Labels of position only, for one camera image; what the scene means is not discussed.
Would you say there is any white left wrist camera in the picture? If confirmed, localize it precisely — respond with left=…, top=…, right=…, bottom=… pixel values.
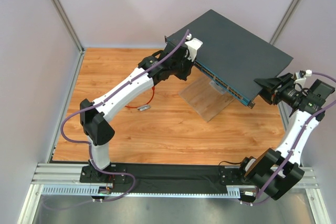
left=185, top=33, right=203, bottom=62

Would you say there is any wooden switch stand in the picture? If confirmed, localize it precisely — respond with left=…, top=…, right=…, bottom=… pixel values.
left=179, top=75, right=235, bottom=122

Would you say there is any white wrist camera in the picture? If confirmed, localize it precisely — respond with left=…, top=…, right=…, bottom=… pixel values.
left=185, top=33, right=203, bottom=62
left=293, top=70, right=312, bottom=87

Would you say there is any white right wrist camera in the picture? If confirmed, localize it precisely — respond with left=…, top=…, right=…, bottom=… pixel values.
left=293, top=70, right=312, bottom=87

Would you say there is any right aluminium frame post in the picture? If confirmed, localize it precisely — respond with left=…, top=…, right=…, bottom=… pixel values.
left=269, top=0, right=301, bottom=45

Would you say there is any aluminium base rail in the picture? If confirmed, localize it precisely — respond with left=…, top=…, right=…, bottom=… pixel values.
left=31, top=163, right=320, bottom=198

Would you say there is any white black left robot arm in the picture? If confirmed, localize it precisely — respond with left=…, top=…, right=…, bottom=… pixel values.
left=80, top=39, right=203, bottom=183

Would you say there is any red ethernet cable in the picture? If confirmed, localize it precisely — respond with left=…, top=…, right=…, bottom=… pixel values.
left=125, top=86, right=156, bottom=109

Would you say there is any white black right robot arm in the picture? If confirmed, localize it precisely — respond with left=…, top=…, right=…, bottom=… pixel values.
left=238, top=70, right=335, bottom=206

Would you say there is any left aluminium frame post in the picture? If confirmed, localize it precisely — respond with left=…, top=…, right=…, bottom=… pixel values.
left=51, top=0, right=85, bottom=53

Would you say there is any aluminium frame post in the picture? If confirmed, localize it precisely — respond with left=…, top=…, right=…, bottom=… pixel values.
left=51, top=0, right=85, bottom=53
left=269, top=0, right=301, bottom=45

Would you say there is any silver transceiver module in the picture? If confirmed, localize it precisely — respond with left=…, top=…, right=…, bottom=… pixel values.
left=137, top=104, right=151, bottom=111

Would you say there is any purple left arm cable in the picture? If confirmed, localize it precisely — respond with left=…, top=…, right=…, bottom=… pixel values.
left=41, top=29, right=191, bottom=211

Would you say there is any dark blue network switch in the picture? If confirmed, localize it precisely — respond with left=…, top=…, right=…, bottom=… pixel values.
left=165, top=9, right=293, bottom=108

